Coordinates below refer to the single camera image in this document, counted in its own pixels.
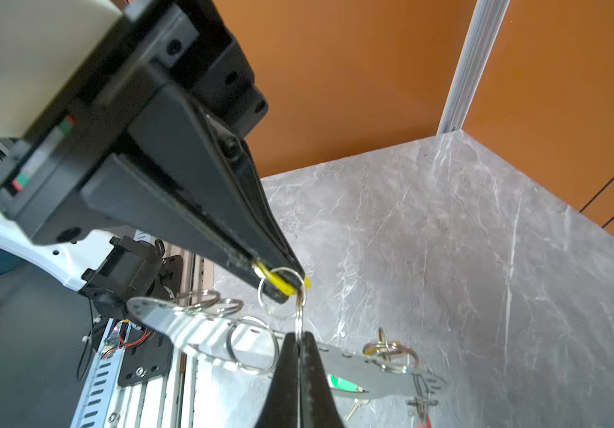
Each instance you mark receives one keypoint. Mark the aluminium front rail frame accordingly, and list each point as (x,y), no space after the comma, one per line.
(155,320)

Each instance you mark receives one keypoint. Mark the green key tag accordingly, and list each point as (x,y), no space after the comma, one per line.
(343,388)

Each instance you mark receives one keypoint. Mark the left aluminium corner post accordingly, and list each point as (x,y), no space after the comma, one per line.
(484,28)

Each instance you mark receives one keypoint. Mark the yellow key tag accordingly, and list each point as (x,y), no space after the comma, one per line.
(272,283)

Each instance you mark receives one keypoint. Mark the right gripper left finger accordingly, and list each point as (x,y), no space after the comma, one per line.
(280,408)

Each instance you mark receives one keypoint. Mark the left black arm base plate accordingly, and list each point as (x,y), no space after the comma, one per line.
(145,355)

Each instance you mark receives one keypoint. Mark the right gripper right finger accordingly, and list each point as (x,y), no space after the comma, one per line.
(316,404)

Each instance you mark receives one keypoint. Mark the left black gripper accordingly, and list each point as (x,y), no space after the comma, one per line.
(150,132)

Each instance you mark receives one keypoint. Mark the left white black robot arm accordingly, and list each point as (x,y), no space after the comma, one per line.
(45,251)

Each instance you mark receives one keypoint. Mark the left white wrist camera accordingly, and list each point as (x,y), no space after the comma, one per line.
(42,44)

